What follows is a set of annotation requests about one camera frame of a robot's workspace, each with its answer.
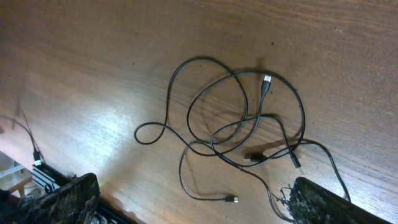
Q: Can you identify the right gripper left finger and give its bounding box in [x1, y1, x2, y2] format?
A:
[1, 173, 100, 224]

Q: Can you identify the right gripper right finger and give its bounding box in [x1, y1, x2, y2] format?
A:
[287, 177, 389, 224]

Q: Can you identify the separated black usb cable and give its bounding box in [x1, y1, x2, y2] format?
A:
[0, 107, 46, 167]

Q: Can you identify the black cable bundle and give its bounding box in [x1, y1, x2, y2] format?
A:
[134, 55, 352, 222]

